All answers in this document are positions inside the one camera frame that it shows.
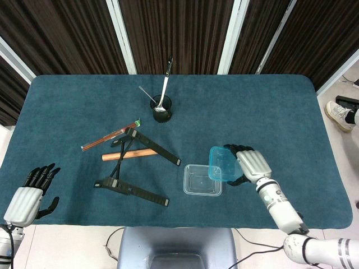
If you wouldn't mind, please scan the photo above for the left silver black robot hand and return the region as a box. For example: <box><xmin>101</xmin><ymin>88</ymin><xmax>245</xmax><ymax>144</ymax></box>
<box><xmin>3</xmin><ymin>163</ymin><xmax>61</xmax><ymax>227</ymax></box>

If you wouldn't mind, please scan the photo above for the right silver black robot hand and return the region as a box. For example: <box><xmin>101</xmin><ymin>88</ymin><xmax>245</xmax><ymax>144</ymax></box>
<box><xmin>223</xmin><ymin>143</ymin><xmax>272</xmax><ymax>187</ymax></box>

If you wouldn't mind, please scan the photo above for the blue container lid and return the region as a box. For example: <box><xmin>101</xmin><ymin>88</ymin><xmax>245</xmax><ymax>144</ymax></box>
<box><xmin>208</xmin><ymin>146</ymin><xmax>243</xmax><ymax>183</ymax></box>

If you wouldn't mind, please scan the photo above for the clear plastic container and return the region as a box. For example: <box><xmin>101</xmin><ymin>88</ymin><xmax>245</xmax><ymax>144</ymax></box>
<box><xmin>183</xmin><ymin>164</ymin><xmax>223</xmax><ymax>197</ymax></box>

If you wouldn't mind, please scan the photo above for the dark teal tablecloth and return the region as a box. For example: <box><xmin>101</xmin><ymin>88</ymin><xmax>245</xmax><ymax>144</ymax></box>
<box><xmin>0</xmin><ymin>74</ymin><xmax>353</xmax><ymax>230</ymax></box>

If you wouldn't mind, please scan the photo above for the wrapped red chopsticks pack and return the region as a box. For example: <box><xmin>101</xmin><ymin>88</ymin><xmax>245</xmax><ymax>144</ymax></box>
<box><xmin>81</xmin><ymin>118</ymin><xmax>142</xmax><ymax>152</ymax></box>

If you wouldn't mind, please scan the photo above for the black folding laptop stand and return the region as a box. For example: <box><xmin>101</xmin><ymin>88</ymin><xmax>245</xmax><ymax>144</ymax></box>
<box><xmin>94</xmin><ymin>126</ymin><xmax>182</xmax><ymax>207</ymax></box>

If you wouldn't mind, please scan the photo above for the white sneaker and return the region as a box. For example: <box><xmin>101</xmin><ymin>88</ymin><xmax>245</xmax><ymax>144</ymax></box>
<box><xmin>325</xmin><ymin>100</ymin><xmax>356</xmax><ymax>133</ymax></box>

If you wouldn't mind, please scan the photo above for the black mesh utensil cup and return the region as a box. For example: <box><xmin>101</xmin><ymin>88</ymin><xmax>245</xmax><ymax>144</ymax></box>
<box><xmin>149</xmin><ymin>94</ymin><xmax>173</xmax><ymax>123</ymax></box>

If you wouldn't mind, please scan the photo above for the brown pleated screen panel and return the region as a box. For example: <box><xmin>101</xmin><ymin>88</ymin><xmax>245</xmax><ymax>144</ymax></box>
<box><xmin>119</xmin><ymin>0</ymin><xmax>235</xmax><ymax>75</ymax></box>
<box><xmin>0</xmin><ymin>53</ymin><xmax>31</xmax><ymax>127</ymax></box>
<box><xmin>0</xmin><ymin>0</ymin><xmax>132</xmax><ymax>76</ymax></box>
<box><xmin>263</xmin><ymin>0</ymin><xmax>359</xmax><ymax>90</ymax></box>
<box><xmin>229</xmin><ymin>0</ymin><xmax>294</xmax><ymax>75</ymax></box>

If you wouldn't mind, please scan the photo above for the grey blue robot torso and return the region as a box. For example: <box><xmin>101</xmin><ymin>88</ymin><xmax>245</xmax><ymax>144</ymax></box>
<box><xmin>116</xmin><ymin>226</ymin><xmax>238</xmax><ymax>269</ymax></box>

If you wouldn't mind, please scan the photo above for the black flat floor base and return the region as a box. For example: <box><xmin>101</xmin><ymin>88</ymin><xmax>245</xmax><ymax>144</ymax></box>
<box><xmin>335</xmin><ymin>95</ymin><xmax>359</xmax><ymax>109</ymax></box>

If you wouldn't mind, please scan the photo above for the person's leg with black sock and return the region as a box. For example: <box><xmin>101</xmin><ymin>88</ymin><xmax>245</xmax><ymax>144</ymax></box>
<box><xmin>344</xmin><ymin>108</ymin><xmax>359</xmax><ymax>126</ymax></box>

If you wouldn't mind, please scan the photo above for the wooden rolling pin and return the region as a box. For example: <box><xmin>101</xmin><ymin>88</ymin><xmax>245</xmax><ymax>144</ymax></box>
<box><xmin>101</xmin><ymin>149</ymin><xmax>158</xmax><ymax>163</ymax></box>

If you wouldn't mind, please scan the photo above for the black floor cable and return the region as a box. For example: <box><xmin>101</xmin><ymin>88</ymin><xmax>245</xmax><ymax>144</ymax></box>
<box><xmin>228</xmin><ymin>228</ymin><xmax>284</xmax><ymax>269</ymax></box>
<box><xmin>104</xmin><ymin>227</ymin><xmax>124</xmax><ymax>260</ymax></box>

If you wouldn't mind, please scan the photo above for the black-handled steel spoon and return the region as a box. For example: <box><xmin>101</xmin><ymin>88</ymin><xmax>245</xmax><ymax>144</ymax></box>
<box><xmin>154</xmin><ymin>54</ymin><xmax>174</xmax><ymax>113</ymax></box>

